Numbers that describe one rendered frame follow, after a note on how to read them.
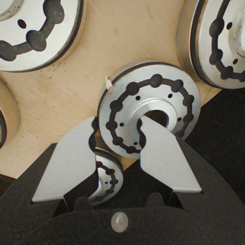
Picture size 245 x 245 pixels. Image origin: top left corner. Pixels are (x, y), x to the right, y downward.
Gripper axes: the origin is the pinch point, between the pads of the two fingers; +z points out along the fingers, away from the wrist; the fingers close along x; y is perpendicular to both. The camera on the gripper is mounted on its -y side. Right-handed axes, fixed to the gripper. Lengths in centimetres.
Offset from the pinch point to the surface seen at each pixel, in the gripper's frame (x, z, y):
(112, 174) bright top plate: -0.8, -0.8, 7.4
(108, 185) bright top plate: -1.4, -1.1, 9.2
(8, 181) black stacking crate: -14.5, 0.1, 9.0
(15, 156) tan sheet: -12.6, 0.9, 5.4
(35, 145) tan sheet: -9.9, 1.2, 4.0
